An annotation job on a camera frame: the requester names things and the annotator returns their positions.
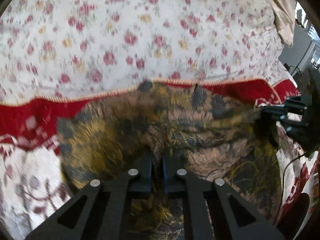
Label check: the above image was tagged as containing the yellow black patterned garment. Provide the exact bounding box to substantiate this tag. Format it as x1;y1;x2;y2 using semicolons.
57;81;280;239

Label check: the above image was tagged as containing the floral white quilt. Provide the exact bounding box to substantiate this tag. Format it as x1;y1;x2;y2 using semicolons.
1;0;287;105

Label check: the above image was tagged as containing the black cable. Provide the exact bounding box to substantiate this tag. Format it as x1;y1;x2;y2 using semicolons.
272;152;311;227

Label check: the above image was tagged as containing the beige cloth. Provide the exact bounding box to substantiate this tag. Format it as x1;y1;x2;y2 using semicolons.
268;0;296;47

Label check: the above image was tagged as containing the red white floral blanket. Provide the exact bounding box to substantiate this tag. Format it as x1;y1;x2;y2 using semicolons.
1;79;316;239

